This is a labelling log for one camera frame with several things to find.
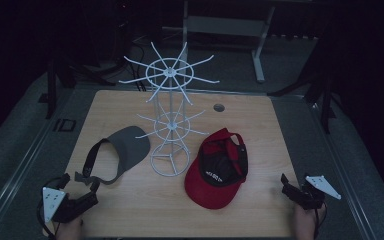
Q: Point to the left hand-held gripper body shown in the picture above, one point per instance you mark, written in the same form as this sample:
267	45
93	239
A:
51	203

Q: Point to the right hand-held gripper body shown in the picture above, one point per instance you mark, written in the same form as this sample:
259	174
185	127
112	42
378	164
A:
310	198

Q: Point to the grey sun visor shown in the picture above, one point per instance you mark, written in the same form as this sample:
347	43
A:
128	146

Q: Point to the red baseball cap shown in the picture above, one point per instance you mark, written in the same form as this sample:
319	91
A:
206	191

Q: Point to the person's right hand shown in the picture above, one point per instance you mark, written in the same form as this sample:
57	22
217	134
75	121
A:
306	223

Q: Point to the person's left hand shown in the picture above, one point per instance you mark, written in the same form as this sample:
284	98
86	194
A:
69	230

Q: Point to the black metal stand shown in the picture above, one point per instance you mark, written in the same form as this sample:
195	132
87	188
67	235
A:
50	96
326	100

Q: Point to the black floor bracket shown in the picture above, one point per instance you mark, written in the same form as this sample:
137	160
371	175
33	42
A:
64	125

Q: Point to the white metal desk frame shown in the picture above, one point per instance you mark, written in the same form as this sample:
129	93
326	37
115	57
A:
226	26

